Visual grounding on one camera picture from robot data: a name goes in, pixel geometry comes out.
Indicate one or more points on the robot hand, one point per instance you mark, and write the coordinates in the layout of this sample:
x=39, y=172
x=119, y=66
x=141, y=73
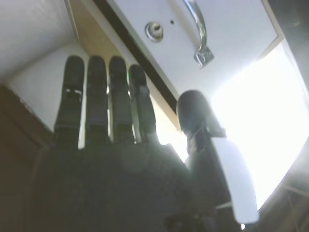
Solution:
x=108, y=188

